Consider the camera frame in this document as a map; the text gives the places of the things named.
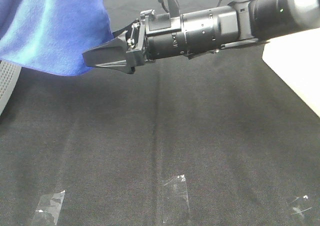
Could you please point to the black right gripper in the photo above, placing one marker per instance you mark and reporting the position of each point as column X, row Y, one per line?
column 151, row 37

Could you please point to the blue microfibre towel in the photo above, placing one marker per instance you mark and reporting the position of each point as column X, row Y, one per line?
column 51, row 35

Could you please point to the clear tape strip right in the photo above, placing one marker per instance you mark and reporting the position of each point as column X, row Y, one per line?
column 299, row 206

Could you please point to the cream plastic storage box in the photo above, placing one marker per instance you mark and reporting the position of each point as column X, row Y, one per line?
column 295, row 58

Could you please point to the clear tape strip left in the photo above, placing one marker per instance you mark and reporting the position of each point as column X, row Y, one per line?
column 48, row 209

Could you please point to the clear tape strip middle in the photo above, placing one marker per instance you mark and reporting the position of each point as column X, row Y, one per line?
column 175, row 209

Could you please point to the black table cloth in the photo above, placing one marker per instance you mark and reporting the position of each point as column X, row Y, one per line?
column 243, row 139

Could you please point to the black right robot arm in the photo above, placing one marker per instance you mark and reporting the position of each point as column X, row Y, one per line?
column 240, row 24

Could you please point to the clear tape strip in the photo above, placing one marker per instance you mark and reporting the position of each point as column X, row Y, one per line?
column 175, row 209
column 48, row 209
column 299, row 206

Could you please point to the grey perforated plastic basket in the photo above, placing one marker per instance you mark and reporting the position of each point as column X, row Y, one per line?
column 9, row 74

